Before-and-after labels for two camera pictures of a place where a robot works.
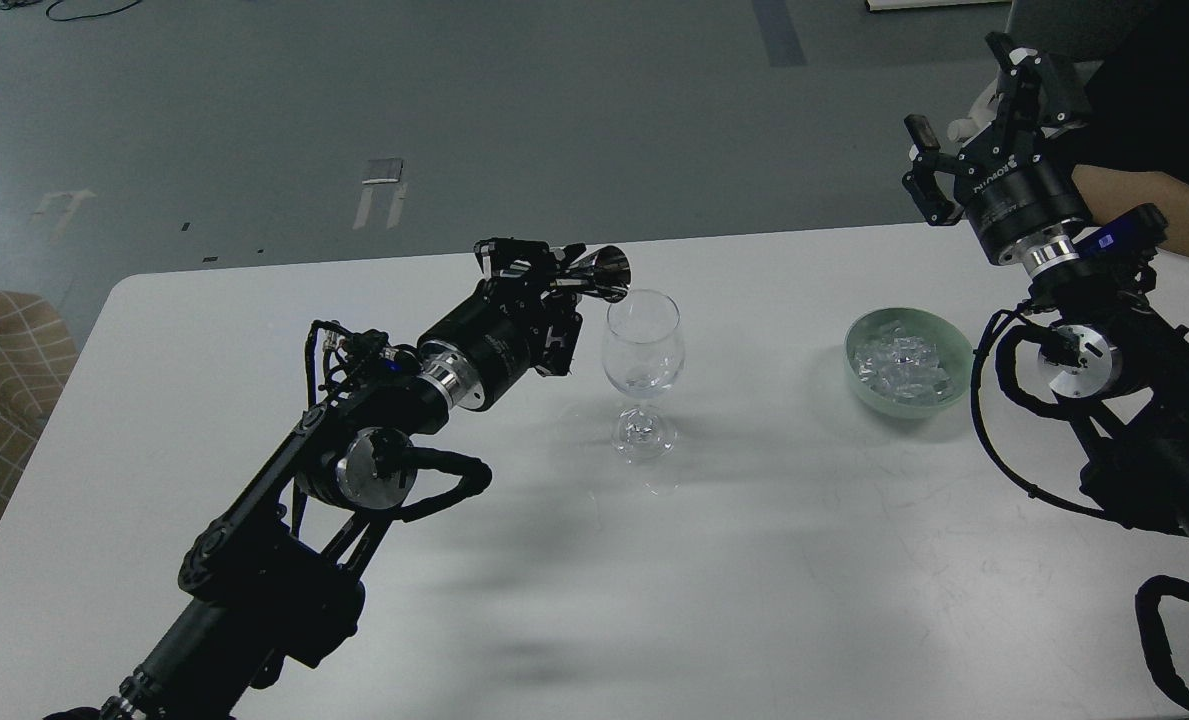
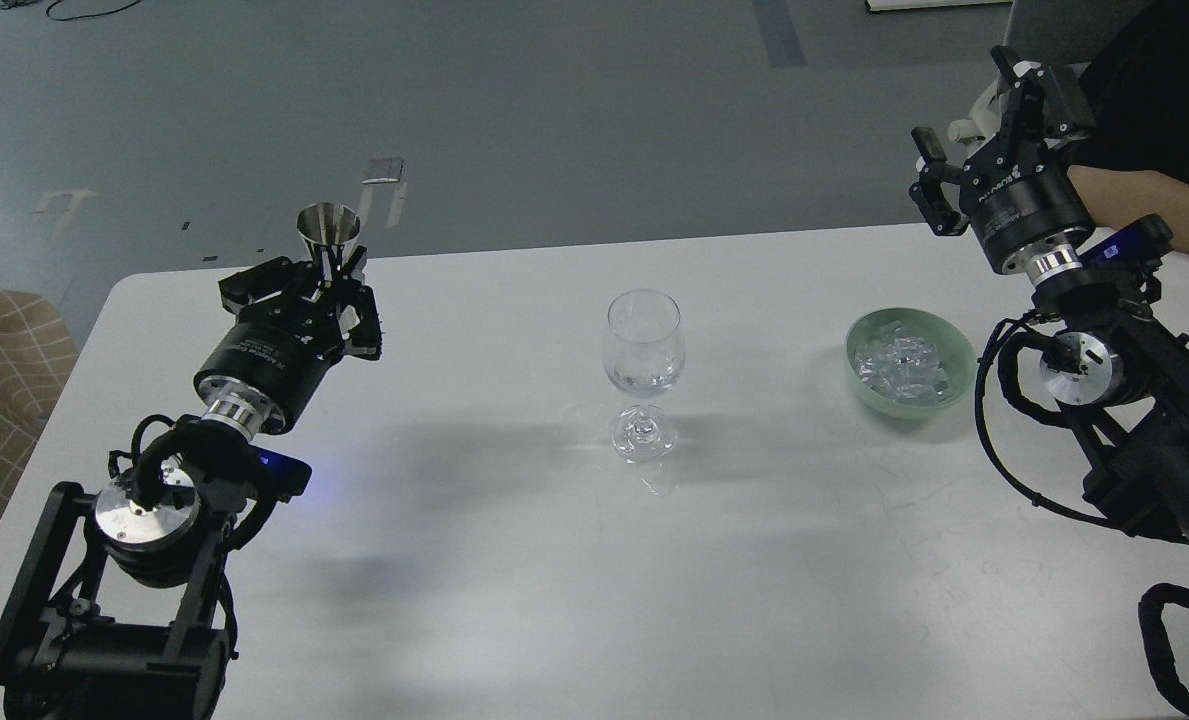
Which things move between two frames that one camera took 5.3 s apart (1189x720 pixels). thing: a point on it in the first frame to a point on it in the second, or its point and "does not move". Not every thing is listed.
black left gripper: (516, 326) to (271, 363)
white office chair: (1080, 34) does not move
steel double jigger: (607, 275) to (329, 230)
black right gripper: (1022, 199) does not move
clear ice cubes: (906, 370) does not move
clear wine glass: (643, 357) does not move
